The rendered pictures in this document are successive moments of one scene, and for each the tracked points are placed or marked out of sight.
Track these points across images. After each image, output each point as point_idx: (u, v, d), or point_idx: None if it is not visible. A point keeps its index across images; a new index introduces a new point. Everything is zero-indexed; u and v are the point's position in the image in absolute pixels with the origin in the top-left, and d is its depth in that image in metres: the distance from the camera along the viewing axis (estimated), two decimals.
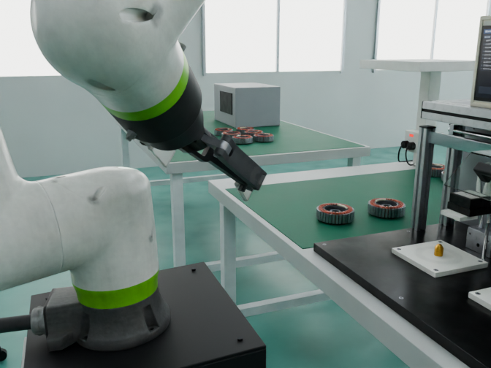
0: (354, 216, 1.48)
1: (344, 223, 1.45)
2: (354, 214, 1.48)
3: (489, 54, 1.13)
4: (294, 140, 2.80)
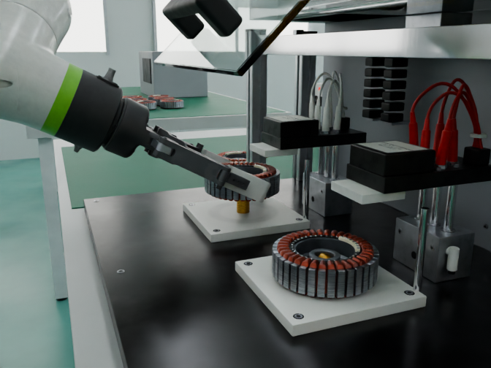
0: (275, 188, 0.72)
1: (244, 198, 0.69)
2: (276, 185, 0.71)
3: None
4: (207, 107, 2.39)
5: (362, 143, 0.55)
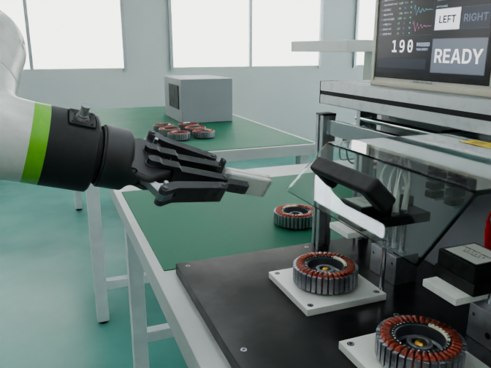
0: (356, 282, 0.84)
1: (332, 293, 0.82)
2: (356, 278, 0.84)
3: (388, 14, 0.84)
4: (237, 136, 2.51)
5: (448, 247, 0.67)
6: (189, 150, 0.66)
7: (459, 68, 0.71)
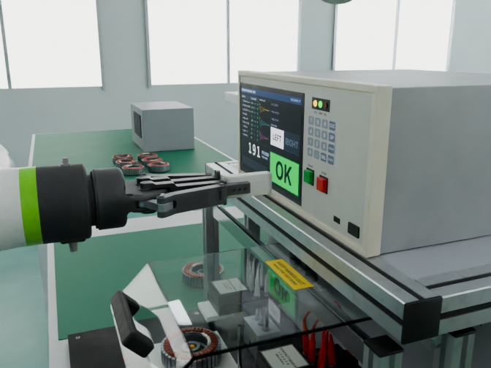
0: (216, 361, 0.92)
1: None
2: (216, 358, 0.92)
3: (245, 117, 0.92)
4: (191, 169, 2.59)
5: (265, 350, 0.75)
6: (196, 205, 0.62)
7: (285, 183, 0.79)
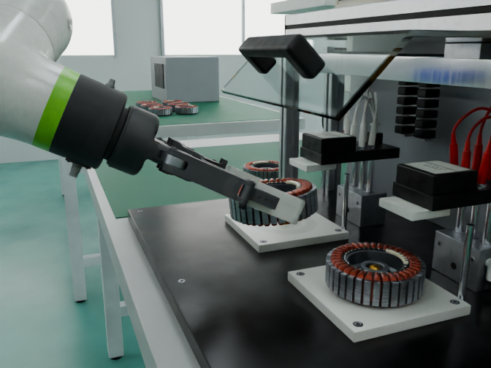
0: (313, 207, 0.60)
1: (275, 221, 0.58)
2: (313, 201, 0.60)
3: None
4: (221, 112, 2.44)
5: (408, 163, 0.59)
6: (213, 188, 0.53)
7: None
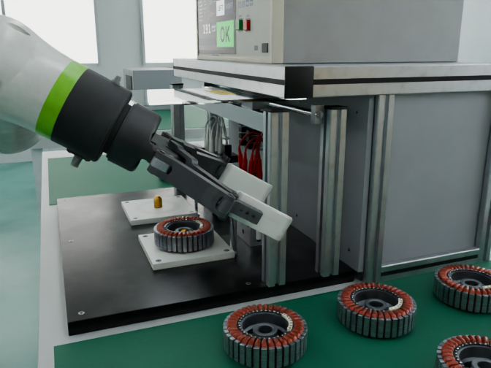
0: (297, 354, 0.63)
1: (257, 366, 0.62)
2: (298, 350, 0.63)
3: (201, 5, 1.13)
4: None
5: None
6: (196, 196, 0.53)
7: (226, 42, 1.00)
